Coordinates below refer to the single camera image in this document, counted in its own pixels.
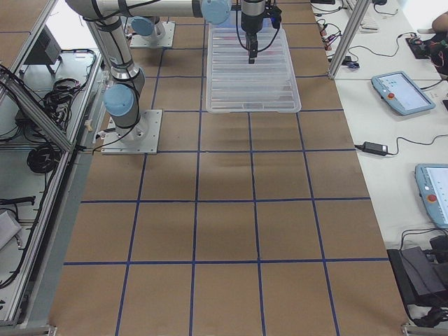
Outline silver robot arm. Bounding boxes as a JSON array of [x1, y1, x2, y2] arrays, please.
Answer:
[[67, 1, 235, 142], [131, 16, 166, 39]]

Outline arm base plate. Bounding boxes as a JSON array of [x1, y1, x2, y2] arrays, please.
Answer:
[[100, 109, 163, 155], [130, 21, 176, 49]]

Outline coiled black cable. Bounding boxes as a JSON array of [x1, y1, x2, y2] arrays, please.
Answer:
[[27, 145, 59, 174]]

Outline black laptop computer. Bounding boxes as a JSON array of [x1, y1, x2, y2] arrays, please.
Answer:
[[387, 246, 447, 308]]

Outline blue teach pendant near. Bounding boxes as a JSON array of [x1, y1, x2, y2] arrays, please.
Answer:
[[414, 164, 447, 229]]

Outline blue teach pendant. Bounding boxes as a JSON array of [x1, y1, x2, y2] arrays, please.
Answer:
[[414, 164, 447, 229], [371, 71, 435, 116]]

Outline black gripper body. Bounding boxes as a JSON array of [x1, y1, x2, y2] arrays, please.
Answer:
[[241, 0, 263, 34]]

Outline clear plastic box lid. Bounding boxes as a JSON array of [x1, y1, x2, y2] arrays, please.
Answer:
[[205, 26, 302, 113]]

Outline black power adapter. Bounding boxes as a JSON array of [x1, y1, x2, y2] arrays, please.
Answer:
[[362, 141, 389, 156]]

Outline aluminium frame post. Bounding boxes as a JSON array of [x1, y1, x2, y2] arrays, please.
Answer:
[[328, 0, 370, 80]]

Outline aluminium frame rail left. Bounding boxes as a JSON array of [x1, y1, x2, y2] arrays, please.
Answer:
[[1, 65, 75, 152]]

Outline blue teach pendant far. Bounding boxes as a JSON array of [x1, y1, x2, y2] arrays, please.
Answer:
[[371, 71, 435, 116]]

